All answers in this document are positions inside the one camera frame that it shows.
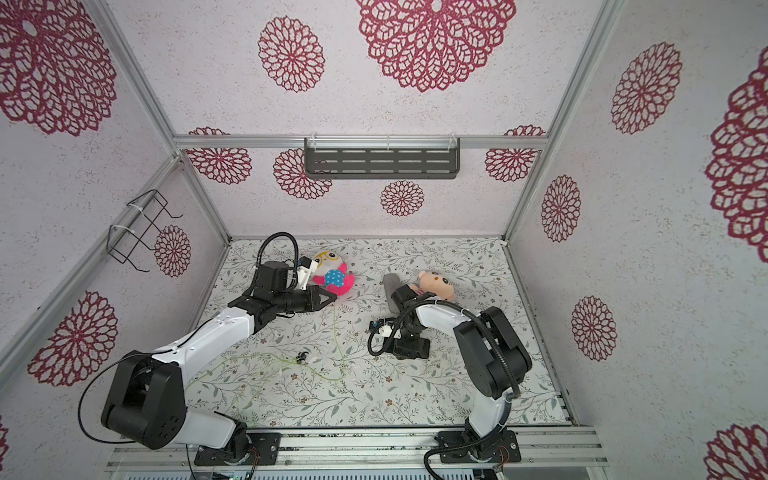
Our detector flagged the green wired earphones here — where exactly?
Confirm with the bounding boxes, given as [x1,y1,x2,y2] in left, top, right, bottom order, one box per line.
[185,307,351,426]

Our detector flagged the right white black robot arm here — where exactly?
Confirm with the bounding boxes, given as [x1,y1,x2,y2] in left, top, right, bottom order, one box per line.
[367,285,533,479]

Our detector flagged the pink owl plush toy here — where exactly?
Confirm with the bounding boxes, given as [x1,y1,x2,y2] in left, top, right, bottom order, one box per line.
[310,251,355,296]

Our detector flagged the dark grey wall shelf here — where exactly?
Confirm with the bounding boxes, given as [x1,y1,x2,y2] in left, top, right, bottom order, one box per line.
[304,137,461,180]

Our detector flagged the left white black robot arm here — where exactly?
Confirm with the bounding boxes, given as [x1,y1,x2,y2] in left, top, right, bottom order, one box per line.
[100,261,338,464]

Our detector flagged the pig plush toy blue pants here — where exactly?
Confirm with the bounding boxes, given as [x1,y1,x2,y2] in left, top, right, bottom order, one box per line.
[409,271,456,302]

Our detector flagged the black wire wall rack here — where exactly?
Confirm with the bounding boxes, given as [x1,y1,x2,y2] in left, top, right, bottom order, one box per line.
[105,189,183,273]

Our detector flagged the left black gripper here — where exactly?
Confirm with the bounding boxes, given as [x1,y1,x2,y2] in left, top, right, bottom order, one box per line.
[275,284,338,314]

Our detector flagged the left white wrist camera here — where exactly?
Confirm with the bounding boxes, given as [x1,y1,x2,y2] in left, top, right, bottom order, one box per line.
[296,256,319,290]

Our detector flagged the black smartphone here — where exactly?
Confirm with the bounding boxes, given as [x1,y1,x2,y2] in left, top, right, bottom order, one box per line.
[392,337,431,360]

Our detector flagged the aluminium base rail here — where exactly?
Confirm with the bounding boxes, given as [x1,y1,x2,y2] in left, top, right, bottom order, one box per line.
[104,426,609,474]

